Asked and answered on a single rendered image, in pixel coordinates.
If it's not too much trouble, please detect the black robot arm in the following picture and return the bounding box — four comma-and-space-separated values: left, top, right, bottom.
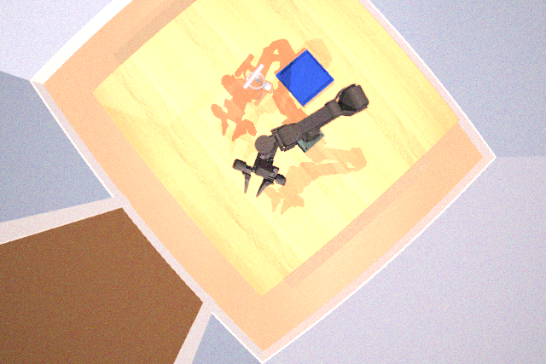
253, 84, 369, 179

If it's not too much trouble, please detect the grey metal ring with square tab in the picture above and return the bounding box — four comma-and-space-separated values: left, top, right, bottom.
247, 72, 272, 90

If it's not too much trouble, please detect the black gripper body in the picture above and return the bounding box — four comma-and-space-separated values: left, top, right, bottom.
232, 153, 287, 186

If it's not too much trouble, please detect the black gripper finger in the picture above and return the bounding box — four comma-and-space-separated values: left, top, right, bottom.
256, 179, 274, 197
242, 171, 251, 194

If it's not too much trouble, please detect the blue tray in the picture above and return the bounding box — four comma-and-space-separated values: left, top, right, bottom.
276, 50, 334, 107

